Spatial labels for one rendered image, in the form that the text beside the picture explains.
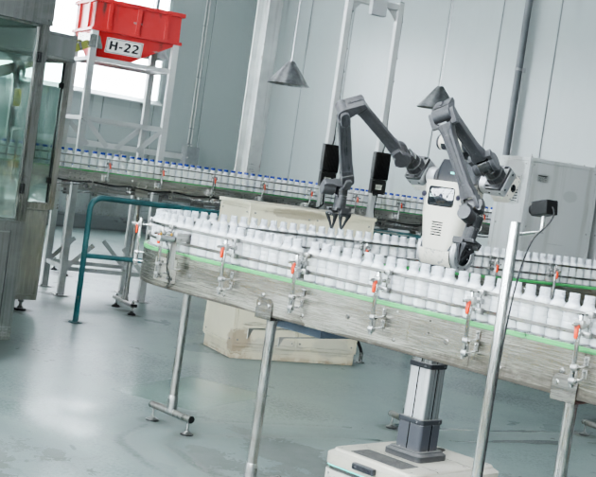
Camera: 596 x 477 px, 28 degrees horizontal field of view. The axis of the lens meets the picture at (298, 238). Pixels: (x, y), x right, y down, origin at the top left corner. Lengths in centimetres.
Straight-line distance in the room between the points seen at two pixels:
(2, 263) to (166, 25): 450
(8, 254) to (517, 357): 418
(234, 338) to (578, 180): 377
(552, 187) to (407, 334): 650
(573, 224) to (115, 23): 462
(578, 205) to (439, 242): 595
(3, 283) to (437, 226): 332
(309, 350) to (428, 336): 484
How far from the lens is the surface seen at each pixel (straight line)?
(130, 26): 1142
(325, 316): 480
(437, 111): 477
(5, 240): 760
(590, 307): 411
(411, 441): 535
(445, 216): 521
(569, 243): 1109
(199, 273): 539
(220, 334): 915
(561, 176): 1096
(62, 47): 996
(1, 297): 765
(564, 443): 417
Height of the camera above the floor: 143
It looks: 3 degrees down
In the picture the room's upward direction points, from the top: 8 degrees clockwise
